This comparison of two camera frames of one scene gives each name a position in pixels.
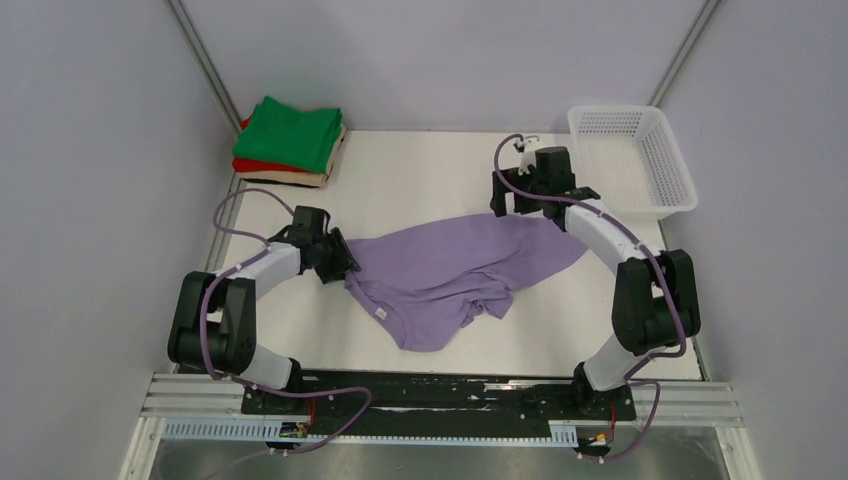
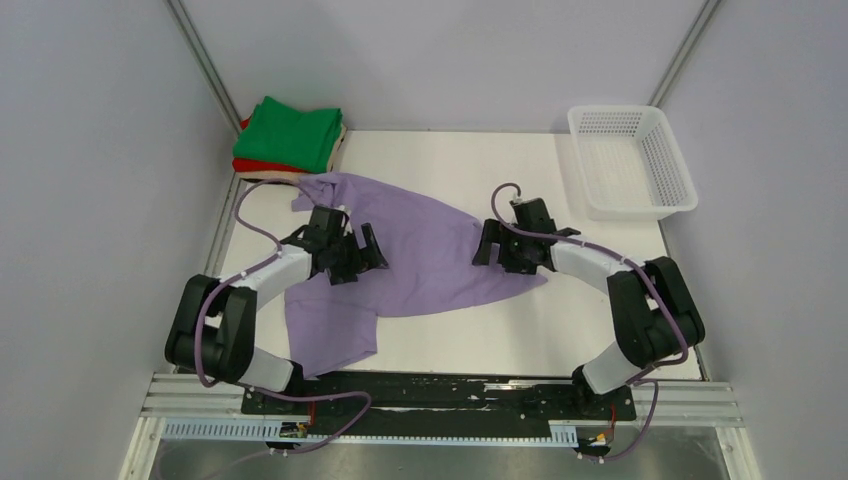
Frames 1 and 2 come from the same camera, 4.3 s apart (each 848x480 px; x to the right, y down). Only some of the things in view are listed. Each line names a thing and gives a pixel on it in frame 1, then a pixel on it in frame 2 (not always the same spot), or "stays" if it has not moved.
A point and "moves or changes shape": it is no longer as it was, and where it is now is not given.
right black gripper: [499, 203] -> [495, 233]
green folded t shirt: [303, 139] stays
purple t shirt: [421, 282] moves or changes shape
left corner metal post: [205, 65] stays
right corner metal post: [684, 54] stays
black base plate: [421, 402] stays
